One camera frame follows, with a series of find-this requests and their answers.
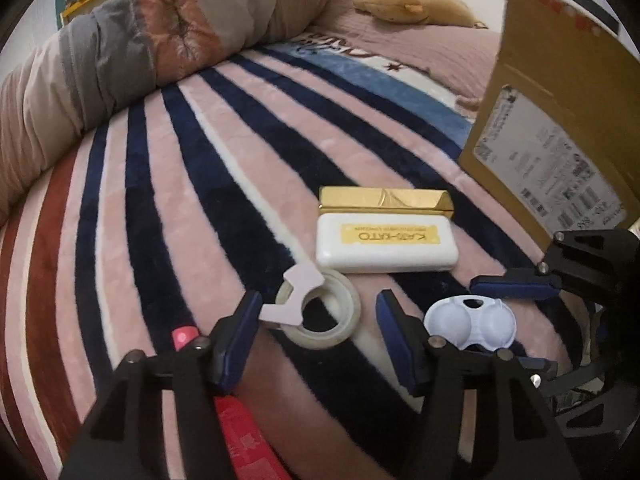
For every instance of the pink quilted bedspread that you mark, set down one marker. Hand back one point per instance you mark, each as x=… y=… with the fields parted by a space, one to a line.
x=425 y=45

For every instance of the tan plush toy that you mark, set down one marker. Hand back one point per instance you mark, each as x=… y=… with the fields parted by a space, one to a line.
x=415 y=5

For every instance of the rolled beige and pink quilt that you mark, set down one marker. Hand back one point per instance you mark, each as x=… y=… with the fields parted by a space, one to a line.
x=150 y=35

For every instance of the cardboard box with shipping label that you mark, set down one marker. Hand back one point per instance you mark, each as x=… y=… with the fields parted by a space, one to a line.
x=550 y=85

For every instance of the clear tape roll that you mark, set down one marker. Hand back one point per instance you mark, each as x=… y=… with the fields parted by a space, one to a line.
x=327 y=317

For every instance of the gold box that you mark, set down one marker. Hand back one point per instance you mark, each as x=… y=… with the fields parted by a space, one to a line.
x=385 y=199

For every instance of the striped plush blanket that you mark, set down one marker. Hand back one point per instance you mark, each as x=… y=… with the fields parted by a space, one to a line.
x=175 y=200

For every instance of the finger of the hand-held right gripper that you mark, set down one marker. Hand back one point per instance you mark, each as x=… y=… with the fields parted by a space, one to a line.
x=515 y=289
x=537 y=366

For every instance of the pink tape cutter clip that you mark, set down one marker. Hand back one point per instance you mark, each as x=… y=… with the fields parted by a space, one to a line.
x=292 y=300

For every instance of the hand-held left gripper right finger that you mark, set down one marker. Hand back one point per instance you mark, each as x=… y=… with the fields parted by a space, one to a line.
x=396 y=342

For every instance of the white contact lens case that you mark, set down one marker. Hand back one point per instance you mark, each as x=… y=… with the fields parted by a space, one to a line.
x=470 y=325

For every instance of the white case with yellow label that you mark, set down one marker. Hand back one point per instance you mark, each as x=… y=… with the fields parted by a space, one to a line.
x=385 y=242

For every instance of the red tube with pink cap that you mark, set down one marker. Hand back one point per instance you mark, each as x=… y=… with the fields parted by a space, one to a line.
x=242 y=440

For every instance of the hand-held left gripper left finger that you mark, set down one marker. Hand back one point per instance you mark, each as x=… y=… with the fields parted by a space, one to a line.
x=239 y=345

